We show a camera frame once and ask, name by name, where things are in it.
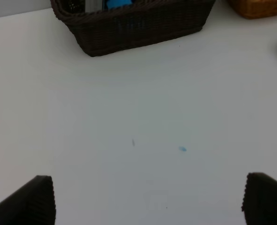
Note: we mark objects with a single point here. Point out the blue whiteboard eraser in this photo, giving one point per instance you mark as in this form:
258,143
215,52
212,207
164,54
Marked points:
117,3

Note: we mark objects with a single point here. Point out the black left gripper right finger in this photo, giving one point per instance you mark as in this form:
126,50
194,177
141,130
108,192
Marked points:
260,199

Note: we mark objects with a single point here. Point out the orange wicker basket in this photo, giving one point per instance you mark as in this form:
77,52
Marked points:
254,9

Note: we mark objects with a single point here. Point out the dark brown wicker basket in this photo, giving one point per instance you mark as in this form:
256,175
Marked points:
142,23

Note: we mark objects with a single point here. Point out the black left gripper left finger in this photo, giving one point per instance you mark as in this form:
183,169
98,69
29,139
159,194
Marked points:
31,204

